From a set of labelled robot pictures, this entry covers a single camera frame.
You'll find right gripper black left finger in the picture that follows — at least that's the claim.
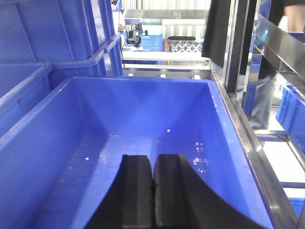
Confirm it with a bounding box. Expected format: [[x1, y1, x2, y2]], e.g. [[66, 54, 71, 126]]
[[85, 155, 153, 229]]

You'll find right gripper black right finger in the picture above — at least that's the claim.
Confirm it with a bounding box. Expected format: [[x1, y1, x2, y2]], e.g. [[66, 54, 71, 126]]
[[154, 154, 262, 229]]

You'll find front right blue bin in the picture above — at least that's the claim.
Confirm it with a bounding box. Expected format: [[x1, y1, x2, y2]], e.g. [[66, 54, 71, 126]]
[[0, 77, 272, 229]]

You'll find blue bin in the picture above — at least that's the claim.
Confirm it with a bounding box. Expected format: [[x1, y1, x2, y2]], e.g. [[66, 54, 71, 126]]
[[0, 0, 123, 82], [0, 77, 272, 229], [0, 63, 53, 136]]

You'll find front left blue bin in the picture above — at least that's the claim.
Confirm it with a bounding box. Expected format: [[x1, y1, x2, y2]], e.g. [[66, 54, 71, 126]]
[[0, 63, 53, 136]]

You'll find rear left blue bin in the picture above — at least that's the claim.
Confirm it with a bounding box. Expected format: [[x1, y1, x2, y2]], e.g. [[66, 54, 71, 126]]
[[0, 0, 123, 82]]

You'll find person in jeans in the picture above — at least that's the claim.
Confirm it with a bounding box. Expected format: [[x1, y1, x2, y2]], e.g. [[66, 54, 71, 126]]
[[251, 0, 305, 130]]

